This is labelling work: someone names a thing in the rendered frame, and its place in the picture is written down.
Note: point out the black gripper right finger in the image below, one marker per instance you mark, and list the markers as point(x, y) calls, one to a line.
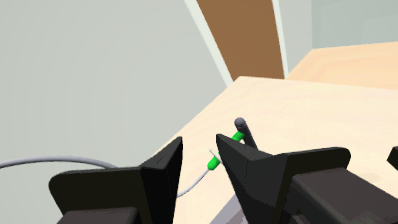
point(261, 180)

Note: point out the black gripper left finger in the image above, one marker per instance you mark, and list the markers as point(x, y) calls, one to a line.
point(150, 187)

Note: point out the orange bar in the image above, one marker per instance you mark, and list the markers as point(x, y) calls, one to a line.
point(214, 153)

